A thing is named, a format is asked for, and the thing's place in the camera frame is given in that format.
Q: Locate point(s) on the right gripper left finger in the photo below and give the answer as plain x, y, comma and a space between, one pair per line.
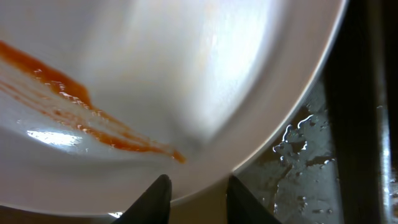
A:
152, 207

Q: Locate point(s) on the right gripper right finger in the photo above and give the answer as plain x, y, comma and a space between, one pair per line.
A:
243, 208

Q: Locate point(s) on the white plate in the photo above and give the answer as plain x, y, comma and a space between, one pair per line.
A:
99, 98

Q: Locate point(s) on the brown plastic serving tray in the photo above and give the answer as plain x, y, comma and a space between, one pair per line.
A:
337, 160

